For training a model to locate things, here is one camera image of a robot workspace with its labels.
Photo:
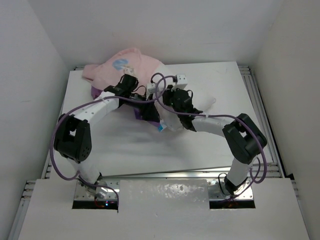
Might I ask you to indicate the pink printed pillowcase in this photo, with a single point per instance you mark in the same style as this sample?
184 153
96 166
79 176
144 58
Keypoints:
129 61

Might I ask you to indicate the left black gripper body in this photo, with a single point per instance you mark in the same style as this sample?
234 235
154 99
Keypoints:
143 107

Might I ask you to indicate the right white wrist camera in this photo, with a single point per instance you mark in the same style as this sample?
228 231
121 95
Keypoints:
180 81

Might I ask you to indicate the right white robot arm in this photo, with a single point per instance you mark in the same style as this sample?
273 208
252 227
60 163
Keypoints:
243 137

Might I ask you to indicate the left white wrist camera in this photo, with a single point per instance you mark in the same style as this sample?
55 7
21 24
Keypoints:
151 88

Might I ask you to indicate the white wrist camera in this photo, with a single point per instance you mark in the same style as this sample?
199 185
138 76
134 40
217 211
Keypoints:
180 81
151 88

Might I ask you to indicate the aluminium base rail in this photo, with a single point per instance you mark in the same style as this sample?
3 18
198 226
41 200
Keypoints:
202 186

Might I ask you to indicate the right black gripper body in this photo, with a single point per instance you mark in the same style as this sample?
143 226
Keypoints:
170 98

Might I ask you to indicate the white pillow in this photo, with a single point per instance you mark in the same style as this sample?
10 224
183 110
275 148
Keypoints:
201 100

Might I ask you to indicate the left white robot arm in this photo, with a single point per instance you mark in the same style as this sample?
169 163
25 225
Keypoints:
72 134

